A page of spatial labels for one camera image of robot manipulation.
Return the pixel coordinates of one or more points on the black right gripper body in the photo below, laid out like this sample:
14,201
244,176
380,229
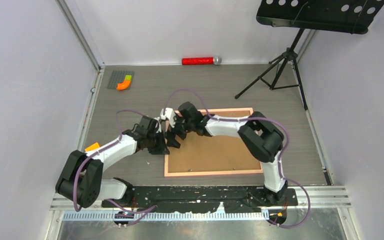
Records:
189,124

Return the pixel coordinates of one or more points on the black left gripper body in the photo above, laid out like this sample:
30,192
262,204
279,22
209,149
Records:
155,144

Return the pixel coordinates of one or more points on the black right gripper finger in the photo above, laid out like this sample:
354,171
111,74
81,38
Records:
181,130
171,140

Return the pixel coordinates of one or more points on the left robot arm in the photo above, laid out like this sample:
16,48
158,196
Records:
81,179

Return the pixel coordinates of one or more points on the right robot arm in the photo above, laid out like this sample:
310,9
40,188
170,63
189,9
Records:
259,134

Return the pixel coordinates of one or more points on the orange curved toy block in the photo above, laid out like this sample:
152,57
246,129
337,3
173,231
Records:
123,85

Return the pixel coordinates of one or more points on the red glitter microphone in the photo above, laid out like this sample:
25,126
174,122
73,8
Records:
213,60

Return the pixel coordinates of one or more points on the green toy brick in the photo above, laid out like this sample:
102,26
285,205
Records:
128,78

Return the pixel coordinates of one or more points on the grey building baseplate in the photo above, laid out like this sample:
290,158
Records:
117,76

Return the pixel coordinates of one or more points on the black music stand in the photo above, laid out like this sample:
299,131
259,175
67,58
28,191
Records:
342,16

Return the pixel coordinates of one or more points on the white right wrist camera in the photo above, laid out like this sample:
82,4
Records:
168,115

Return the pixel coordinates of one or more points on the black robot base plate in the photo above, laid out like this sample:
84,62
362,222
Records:
205,199

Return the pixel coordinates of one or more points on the aluminium rail frame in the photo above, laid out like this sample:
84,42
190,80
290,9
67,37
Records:
310,198

